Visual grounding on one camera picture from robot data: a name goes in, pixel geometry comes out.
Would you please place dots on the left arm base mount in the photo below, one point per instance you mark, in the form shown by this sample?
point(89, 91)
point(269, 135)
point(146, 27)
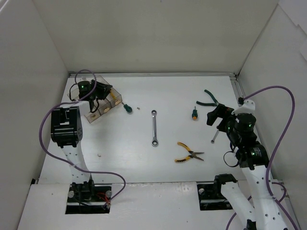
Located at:
point(88, 198)

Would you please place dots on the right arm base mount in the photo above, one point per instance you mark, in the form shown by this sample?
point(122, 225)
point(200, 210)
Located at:
point(210, 196)

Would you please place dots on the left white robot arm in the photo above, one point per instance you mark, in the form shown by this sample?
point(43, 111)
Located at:
point(67, 130)

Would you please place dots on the clear three-compartment organizer tray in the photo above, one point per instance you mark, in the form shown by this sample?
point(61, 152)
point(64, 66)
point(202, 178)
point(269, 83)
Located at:
point(103, 100)

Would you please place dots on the small silver wrench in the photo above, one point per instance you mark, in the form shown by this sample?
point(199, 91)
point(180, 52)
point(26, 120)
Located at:
point(215, 136)

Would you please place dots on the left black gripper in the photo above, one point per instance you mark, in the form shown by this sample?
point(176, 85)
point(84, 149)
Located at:
point(103, 88)

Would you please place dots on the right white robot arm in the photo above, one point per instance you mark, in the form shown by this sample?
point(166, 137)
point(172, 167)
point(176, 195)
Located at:
point(263, 212)

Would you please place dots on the aluminium rail at back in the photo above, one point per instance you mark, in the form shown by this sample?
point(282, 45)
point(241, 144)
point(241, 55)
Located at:
point(167, 74)

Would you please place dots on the green orange stubby screwdriver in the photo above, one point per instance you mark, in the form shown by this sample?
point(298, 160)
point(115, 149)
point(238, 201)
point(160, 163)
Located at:
point(194, 114)

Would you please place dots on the large silver ratchet wrench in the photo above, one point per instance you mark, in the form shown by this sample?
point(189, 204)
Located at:
point(154, 140)

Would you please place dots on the yellow black pliers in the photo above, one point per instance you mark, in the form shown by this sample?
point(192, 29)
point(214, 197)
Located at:
point(112, 95)

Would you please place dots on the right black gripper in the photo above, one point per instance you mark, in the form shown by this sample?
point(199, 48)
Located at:
point(218, 115)

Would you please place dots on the yellow long-nose pliers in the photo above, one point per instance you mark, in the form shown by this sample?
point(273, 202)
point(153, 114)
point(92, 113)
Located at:
point(191, 155)

